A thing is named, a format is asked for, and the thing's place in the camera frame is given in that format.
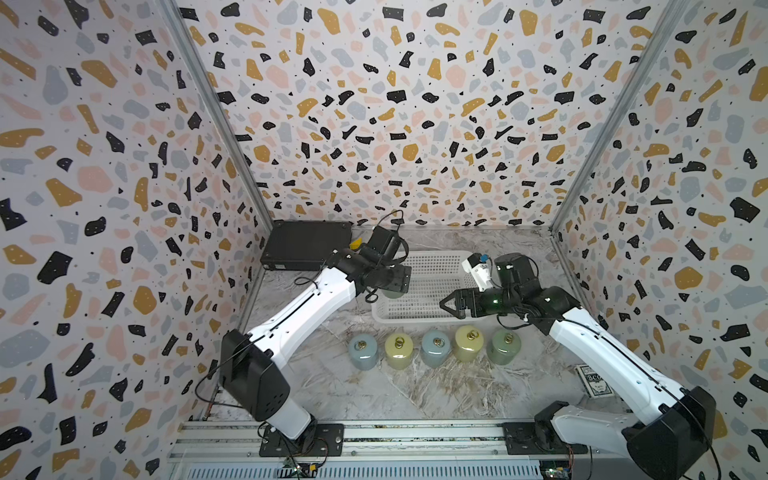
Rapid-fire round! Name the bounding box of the yellow-green canister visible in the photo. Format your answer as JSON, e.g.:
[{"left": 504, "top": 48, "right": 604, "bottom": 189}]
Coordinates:
[
  {"left": 385, "top": 332, "right": 414, "bottom": 370},
  {"left": 453, "top": 325, "right": 484, "bottom": 363}
]

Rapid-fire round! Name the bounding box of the blue-grey canister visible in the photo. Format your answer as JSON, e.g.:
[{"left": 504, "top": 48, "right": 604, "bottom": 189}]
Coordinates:
[{"left": 420, "top": 329, "right": 452, "bottom": 369}]

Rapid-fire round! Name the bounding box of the light blue canister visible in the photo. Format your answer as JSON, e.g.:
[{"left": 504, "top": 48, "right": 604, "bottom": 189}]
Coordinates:
[{"left": 348, "top": 333, "right": 379, "bottom": 371}]

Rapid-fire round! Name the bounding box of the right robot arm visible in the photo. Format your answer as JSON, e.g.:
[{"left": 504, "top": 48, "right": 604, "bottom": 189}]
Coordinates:
[{"left": 440, "top": 253, "right": 716, "bottom": 479}]

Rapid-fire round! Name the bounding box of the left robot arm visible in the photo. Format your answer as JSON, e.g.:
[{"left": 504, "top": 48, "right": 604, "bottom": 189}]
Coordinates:
[{"left": 216, "top": 249, "right": 411, "bottom": 443}]

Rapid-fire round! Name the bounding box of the white plastic perforated basket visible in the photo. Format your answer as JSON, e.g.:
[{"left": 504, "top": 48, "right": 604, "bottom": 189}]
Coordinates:
[{"left": 372, "top": 250, "right": 476, "bottom": 326}]

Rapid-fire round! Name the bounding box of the black flat case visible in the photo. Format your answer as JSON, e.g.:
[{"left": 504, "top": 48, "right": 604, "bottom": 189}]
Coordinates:
[{"left": 261, "top": 220, "right": 352, "bottom": 271}]

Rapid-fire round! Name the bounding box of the playing card box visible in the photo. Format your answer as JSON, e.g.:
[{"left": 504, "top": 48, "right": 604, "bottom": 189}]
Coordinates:
[{"left": 575, "top": 364, "right": 614, "bottom": 398}]

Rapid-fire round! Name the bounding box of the right circuit board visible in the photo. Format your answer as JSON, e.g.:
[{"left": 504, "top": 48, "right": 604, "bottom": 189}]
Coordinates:
[{"left": 539, "top": 460, "right": 571, "bottom": 480}]

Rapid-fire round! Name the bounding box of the small green circuit board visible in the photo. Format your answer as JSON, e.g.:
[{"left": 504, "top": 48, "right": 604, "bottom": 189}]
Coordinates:
[{"left": 282, "top": 459, "right": 319, "bottom": 479}]

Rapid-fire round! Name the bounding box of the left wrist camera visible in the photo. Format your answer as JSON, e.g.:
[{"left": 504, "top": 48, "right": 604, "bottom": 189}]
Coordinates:
[{"left": 361, "top": 226, "right": 410, "bottom": 266}]

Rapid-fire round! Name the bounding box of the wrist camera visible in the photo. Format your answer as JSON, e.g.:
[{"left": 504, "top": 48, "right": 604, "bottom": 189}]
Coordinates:
[
  {"left": 461, "top": 253, "right": 498, "bottom": 292},
  {"left": 361, "top": 226, "right": 410, "bottom": 266}
]

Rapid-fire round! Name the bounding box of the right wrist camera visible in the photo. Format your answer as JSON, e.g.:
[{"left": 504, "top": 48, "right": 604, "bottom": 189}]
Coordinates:
[{"left": 461, "top": 253, "right": 498, "bottom": 292}]

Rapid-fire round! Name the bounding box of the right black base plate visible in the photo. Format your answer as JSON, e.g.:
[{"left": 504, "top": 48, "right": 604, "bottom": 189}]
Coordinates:
[{"left": 501, "top": 421, "right": 569, "bottom": 455}]

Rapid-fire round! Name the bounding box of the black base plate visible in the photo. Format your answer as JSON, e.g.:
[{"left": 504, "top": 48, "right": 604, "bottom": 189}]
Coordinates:
[
  {"left": 501, "top": 421, "right": 569, "bottom": 455},
  {"left": 259, "top": 423, "right": 345, "bottom": 458}
]

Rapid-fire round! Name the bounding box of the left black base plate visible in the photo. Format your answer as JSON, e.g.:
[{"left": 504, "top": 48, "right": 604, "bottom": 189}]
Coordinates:
[{"left": 259, "top": 423, "right": 345, "bottom": 458}]

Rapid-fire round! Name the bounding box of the aluminium mounting rail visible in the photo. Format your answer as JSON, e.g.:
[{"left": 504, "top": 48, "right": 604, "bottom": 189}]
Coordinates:
[{"left": 165, "top": 419, "right": 645, "bottom": 479}]

